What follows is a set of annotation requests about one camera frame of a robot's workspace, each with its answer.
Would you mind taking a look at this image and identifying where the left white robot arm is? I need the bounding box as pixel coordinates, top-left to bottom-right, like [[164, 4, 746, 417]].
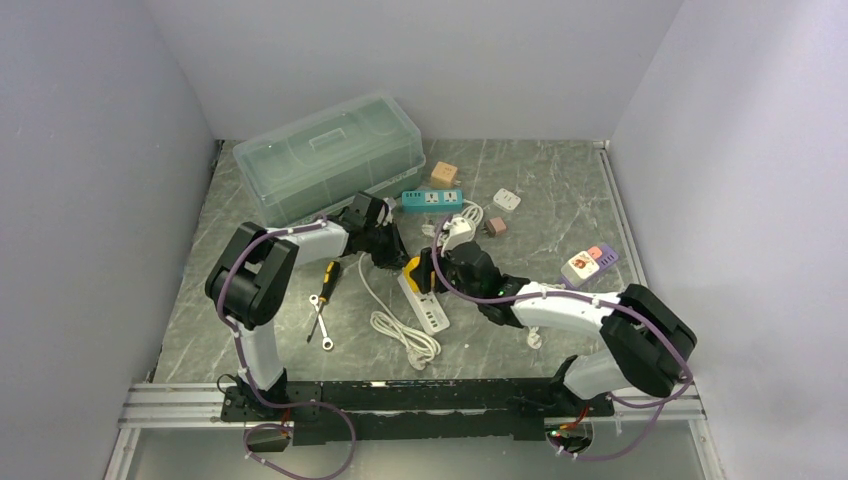
[[204, 192, 410, 402]]

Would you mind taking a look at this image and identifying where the white cube socket red print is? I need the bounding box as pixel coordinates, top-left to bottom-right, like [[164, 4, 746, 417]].
[[561, 250, 600, 289]]

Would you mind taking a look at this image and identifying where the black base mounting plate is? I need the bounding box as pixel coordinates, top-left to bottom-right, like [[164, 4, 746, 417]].
[[220, 378, 614, 446]]

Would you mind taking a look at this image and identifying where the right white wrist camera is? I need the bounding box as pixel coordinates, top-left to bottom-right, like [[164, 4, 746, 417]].
[[437, 215, 476, 256]]

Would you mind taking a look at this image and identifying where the clear plastic storage box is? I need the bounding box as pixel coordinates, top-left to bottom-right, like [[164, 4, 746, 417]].
[[233, 94, 425, 227]]

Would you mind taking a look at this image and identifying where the beige cube plug adapter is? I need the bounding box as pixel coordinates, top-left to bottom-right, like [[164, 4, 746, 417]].
[[430, 162, 459, 190]]

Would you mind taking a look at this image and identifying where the white power strip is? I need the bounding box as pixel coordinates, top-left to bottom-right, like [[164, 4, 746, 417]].
[[397, 275, 450, 336]]

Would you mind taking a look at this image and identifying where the yellow black screwdriver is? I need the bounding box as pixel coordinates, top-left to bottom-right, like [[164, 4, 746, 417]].
[[317, 260, 341, 310]]

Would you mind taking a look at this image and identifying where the yellow cube socket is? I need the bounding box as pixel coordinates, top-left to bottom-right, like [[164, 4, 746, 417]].
[[402, 256, 428, 293]]

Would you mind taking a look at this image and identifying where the aluminium frame rail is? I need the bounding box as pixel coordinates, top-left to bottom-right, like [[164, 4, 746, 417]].
[[103, 142, 727, 480]]

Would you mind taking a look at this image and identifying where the purple power strip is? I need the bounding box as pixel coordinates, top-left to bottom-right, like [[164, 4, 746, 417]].
[[587, 243, 619, 271]]

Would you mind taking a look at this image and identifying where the teal power strip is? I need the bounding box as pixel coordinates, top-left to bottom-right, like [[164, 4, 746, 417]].
[[401, 189, 464, 214]]

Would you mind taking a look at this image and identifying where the white power cable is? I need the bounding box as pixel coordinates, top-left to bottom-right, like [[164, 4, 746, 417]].
[[420, 198, 486, 240]]

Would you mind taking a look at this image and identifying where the small pink plug adapter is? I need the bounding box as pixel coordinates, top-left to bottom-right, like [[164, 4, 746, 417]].
[[483, 217, 508, 237]]

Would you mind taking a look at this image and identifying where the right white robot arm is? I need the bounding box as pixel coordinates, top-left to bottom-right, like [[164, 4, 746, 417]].
[[404, 241, 697, 403]]

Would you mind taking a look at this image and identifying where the silver combination wrench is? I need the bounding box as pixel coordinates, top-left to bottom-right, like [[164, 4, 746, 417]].
[[307, 295, 335, 352]]

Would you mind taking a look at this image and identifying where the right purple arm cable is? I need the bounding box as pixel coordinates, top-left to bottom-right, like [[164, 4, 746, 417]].
[[430, 215, 695, 463]]

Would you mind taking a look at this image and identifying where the white plug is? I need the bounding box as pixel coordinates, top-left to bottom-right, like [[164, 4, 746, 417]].
[[493, 188, 522, 212]]

